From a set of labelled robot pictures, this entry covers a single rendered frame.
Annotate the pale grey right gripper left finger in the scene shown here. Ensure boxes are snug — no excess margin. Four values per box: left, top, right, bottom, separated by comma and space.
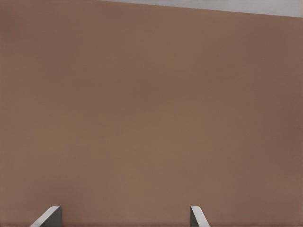
29, 205, 62, 227

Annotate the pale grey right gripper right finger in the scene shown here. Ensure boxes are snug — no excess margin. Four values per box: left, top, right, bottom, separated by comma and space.
190, 205, 211, 227

